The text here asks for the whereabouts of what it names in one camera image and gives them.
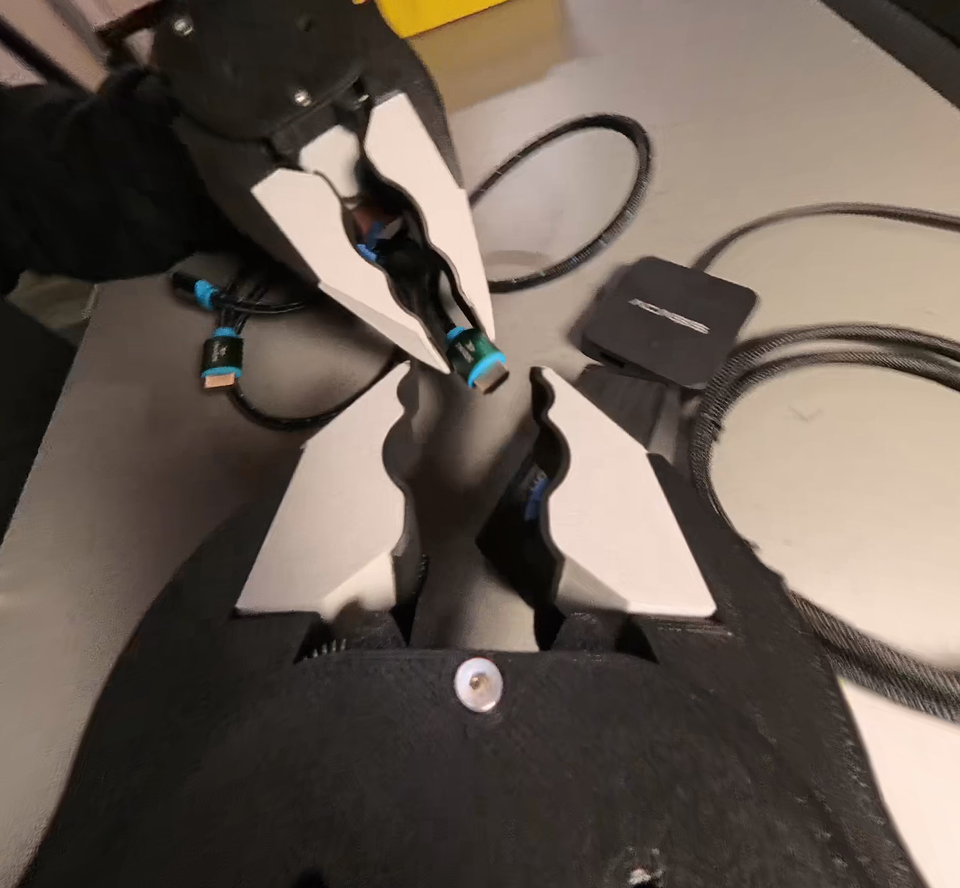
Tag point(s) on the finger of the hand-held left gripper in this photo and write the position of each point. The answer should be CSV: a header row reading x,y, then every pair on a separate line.
x,y
315,227
427,182

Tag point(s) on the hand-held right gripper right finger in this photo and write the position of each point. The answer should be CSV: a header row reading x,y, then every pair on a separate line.
x,y
622,528

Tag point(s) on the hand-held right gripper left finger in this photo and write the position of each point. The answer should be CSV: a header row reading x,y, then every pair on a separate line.
x,y
330,513

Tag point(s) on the black square hub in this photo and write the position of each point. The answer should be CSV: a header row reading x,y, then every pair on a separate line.
x,y
667,318

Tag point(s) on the person's left forearm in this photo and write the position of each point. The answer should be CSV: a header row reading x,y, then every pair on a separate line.
x,y
90,175

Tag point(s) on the person's black printed clothing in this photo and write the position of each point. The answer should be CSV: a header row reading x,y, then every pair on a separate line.
x,y
30,393

